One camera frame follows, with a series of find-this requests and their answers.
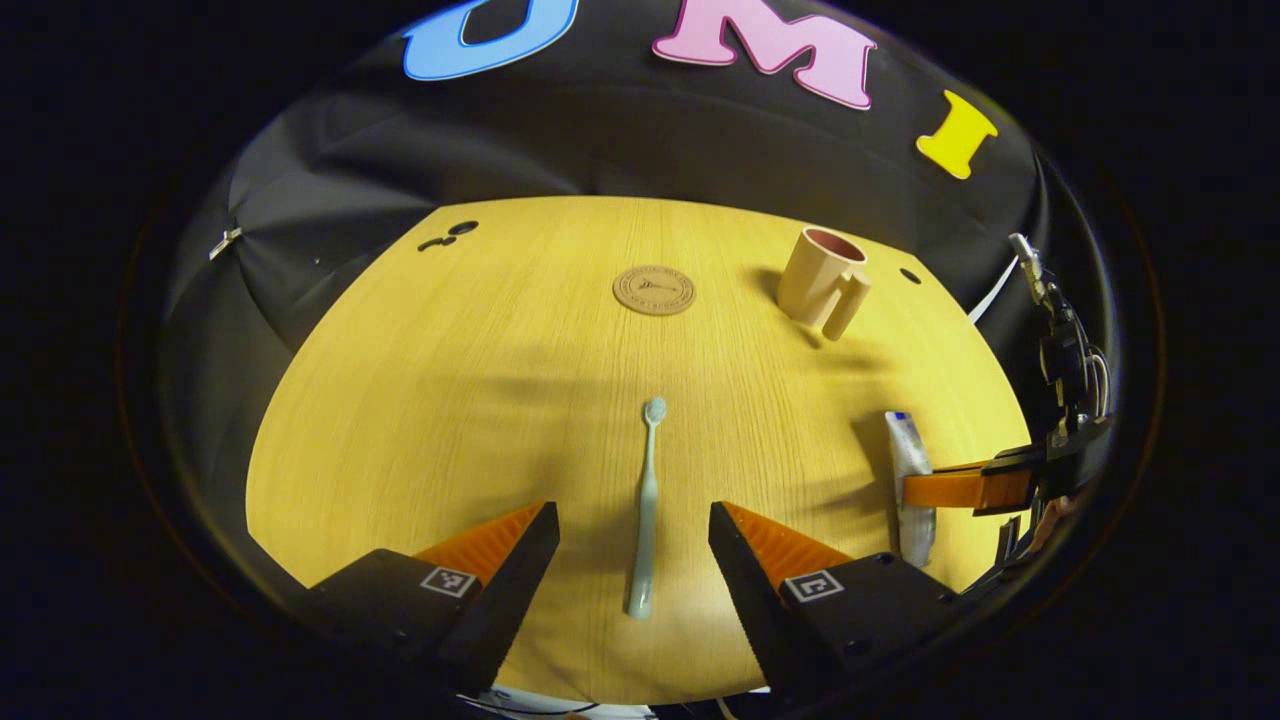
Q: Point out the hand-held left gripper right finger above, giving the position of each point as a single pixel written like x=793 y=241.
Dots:
x=750 y=590

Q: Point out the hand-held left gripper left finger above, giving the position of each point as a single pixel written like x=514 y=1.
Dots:
x=515 y=590

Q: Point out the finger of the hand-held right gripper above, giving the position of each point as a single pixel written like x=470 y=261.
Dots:
x=950 y=488

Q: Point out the white toothpaste tube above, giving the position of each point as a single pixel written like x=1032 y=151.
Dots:
x=910 y=450

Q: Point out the pale green toothbrush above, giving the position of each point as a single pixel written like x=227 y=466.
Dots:
x=648 y=500

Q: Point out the beige cup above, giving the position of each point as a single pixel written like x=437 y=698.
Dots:
x=815 y=280

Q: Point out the round brown coaster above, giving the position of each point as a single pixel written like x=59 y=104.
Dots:
x=654 y=290

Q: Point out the wooden desktop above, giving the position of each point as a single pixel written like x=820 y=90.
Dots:
x=450 y=400

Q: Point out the silver clip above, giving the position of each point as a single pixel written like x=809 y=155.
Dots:
x=225 y=242

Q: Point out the black backdrop cloth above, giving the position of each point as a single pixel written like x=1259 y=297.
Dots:
x=600 y=140

